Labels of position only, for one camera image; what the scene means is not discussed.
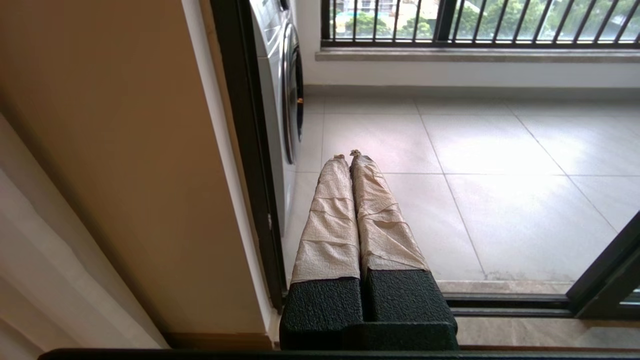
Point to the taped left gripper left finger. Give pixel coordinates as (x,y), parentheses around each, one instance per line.
(325,240)

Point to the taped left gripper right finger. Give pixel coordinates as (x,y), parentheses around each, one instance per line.
(390,240)

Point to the dark framed sliding glass door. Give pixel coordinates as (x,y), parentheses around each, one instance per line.
(610,280)

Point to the silver front-load washing machine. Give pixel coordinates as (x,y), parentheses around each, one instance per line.
(272,75)

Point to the grey stone balcony sill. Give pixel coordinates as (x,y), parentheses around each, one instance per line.
(450,55)

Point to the beige curtain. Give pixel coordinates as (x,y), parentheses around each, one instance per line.
(50,275)

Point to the dark outer door frame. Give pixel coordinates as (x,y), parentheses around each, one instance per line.
(252,150)

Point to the dark balcony window frame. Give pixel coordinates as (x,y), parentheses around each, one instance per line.
(444,20)

